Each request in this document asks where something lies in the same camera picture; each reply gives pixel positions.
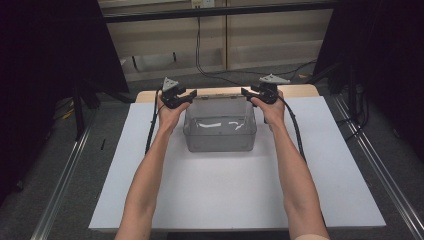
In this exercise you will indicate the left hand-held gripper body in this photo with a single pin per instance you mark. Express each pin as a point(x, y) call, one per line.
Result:
point(171, 95)

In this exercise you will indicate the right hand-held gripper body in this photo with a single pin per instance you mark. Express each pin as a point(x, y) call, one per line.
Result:
point(269, 91)

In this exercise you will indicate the grey transparent lidded plastic box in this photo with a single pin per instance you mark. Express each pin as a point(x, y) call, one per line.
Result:
point(220, 140)

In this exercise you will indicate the person's right hand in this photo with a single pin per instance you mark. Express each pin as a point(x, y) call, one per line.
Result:
point(275, 113)

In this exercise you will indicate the person's left hand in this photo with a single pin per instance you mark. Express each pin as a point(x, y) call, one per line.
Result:
point(170, 118)

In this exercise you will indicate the black metal stand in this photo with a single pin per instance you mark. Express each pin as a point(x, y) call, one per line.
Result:
point(351, 96)
point(78, 113)

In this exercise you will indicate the small black floor item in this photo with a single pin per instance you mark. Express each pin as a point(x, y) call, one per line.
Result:
point(103, 144)

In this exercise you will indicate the black horizontal bar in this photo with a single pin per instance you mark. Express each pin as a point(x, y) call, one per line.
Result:
point(216, 11)

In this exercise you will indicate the white table mat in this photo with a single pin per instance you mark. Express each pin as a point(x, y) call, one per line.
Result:
point(226, 190)

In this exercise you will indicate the black curtain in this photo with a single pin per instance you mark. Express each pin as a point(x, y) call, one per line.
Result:
point(383, 60)
point(50, 66)

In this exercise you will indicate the aluminium rail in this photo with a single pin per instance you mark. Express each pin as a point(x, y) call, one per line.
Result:
point(380, 166)
point(61, 183)

